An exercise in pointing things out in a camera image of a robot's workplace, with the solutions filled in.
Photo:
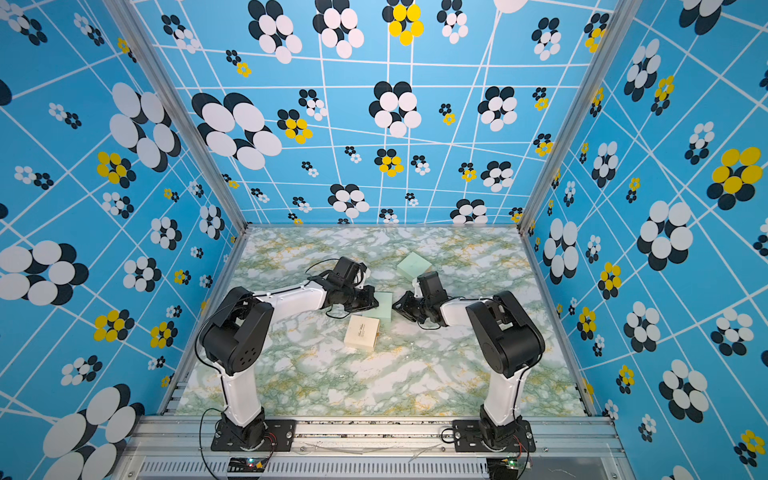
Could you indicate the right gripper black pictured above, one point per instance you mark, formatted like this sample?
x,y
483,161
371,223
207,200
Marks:
x,y
404,308

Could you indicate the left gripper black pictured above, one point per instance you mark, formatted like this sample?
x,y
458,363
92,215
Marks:
x,y
370,300

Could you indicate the mint jewelry box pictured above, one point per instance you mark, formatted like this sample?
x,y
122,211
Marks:
x,y
383,312
413,265

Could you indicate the cream drawer jewelry box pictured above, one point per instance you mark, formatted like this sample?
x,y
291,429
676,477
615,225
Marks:
x,y
362,332

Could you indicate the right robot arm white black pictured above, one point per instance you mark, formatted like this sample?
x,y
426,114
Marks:
x,y
509,340

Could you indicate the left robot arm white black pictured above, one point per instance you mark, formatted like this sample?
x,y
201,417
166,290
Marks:
x,y
234,336

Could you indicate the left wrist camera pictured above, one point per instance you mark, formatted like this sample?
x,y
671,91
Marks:
x,y
348,272

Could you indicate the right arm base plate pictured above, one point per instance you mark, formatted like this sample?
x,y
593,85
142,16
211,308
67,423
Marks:
x,y
482,436

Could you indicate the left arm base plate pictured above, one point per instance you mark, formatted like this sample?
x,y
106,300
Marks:
x,y
270,435

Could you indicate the aluminium front rail frame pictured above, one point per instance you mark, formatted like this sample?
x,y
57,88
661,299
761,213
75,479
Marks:
x,y
178,447

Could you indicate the right aluminium corner post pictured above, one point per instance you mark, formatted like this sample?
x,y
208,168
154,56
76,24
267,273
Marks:
x,y
620,22

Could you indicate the aluminium corner post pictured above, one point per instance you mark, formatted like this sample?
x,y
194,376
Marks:
x,y
620,22
128,23

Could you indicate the left aluminium corner post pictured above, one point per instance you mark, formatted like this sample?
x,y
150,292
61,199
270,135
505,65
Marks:
x,y
128,23

